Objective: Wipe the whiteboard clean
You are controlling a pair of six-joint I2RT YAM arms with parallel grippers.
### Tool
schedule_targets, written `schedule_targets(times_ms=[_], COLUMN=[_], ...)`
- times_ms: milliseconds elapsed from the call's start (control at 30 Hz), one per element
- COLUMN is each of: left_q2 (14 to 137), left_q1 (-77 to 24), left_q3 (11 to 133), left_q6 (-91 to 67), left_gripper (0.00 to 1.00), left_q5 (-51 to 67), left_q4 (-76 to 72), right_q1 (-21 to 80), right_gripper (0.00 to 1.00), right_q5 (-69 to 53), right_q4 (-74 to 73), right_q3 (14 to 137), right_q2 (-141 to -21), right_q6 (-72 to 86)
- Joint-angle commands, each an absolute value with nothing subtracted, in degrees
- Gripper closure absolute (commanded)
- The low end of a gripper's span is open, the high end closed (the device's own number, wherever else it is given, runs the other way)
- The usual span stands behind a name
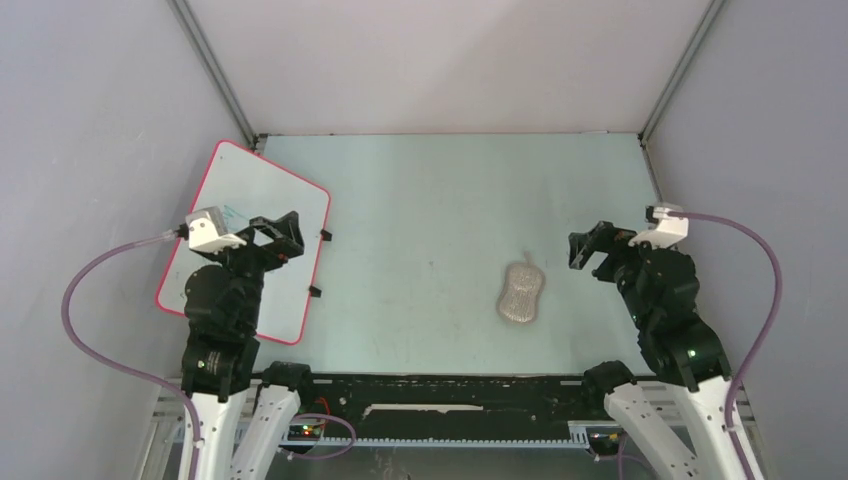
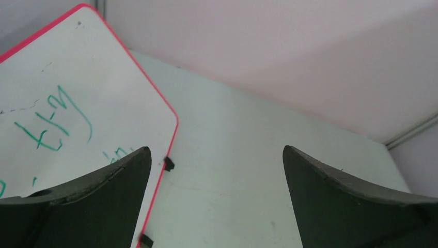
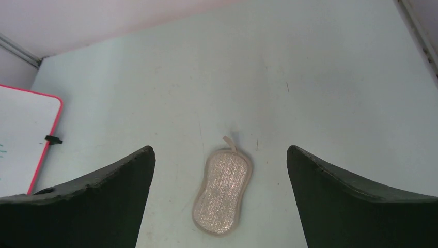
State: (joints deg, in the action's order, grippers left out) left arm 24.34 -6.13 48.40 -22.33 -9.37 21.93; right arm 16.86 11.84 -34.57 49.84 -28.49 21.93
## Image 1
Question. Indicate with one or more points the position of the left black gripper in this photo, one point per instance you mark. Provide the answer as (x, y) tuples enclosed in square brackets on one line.
[(287, 240)]

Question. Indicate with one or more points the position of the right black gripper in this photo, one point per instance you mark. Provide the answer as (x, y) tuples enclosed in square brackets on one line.
[(605, 237)]

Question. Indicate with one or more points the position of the pink-framed whiteboard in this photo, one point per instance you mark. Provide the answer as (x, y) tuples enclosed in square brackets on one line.
[(244, 185)]

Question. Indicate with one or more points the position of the grey mesh sponge eraser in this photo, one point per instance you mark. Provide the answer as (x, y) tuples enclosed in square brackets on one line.
[(519, 297)]

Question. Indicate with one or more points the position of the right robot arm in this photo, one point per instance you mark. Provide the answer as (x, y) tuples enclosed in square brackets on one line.
[(659, 286)]

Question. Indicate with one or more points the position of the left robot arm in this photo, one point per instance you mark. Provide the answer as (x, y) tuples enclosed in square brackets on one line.
[(222, 306)]

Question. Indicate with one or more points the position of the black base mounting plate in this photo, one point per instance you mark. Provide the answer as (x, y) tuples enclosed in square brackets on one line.
[(458, 408)]

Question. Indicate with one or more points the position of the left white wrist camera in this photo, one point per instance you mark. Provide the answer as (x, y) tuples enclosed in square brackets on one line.
[(205, 231)]

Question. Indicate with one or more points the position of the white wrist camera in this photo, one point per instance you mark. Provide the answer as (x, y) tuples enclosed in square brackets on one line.
[(205, 231), (665, 228)]

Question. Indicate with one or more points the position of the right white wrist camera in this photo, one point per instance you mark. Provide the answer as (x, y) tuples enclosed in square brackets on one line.
[(665, 228)]

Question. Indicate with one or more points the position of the aluminium frame rail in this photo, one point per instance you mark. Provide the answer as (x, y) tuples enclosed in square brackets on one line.
[(302, 435)]

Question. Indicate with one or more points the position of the left corner aluminium post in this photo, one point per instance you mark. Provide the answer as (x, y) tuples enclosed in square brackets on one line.
[(199, 42)]

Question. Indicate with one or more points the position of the corner aluminium post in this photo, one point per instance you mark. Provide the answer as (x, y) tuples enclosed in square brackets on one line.
[(681, 68), (199, 42)]

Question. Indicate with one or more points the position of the right corner aluminium post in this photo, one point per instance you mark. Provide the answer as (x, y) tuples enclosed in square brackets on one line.
[(681, 68)]

